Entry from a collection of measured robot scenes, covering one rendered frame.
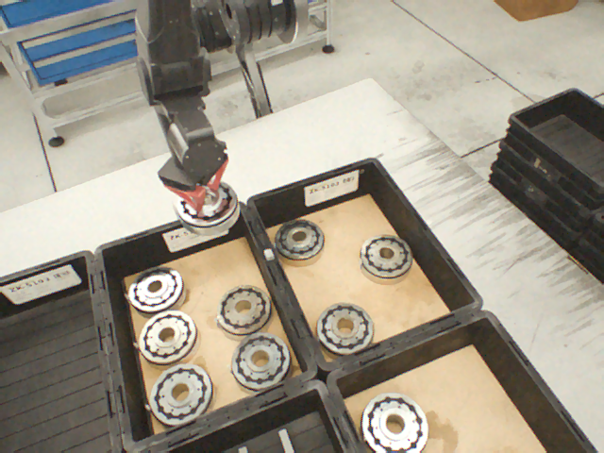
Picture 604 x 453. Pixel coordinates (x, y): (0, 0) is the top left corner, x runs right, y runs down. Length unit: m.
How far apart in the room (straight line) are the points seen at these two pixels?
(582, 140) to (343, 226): 1.11
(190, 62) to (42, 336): 0.62
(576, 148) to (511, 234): 0.69
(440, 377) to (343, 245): 0.32
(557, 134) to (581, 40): 1.65
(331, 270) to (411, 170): 0.49
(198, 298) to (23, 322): 0.34
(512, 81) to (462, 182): 1.73
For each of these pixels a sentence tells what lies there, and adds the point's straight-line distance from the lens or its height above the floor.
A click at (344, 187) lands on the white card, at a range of 1.04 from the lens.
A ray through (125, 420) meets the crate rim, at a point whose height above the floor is 0.93.
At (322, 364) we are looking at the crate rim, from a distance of 0.76.
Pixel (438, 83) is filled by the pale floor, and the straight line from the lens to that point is 2.92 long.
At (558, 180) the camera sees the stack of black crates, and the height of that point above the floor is 0.50.
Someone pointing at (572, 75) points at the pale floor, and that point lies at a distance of 3.19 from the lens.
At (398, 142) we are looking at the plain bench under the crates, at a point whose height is 0.70.
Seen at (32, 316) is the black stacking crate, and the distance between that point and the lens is 1.08.
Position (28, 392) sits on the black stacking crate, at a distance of 1.00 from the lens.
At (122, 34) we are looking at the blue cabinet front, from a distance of 2.65.
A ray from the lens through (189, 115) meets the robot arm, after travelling 0.63.
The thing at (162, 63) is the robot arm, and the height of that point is 1.32.
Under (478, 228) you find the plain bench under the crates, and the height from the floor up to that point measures 0.70.
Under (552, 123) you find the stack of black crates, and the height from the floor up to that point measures 0.49.
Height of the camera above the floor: 1.64
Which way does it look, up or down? 52 degrees down
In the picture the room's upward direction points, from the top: 4 degrees counter-clockwise
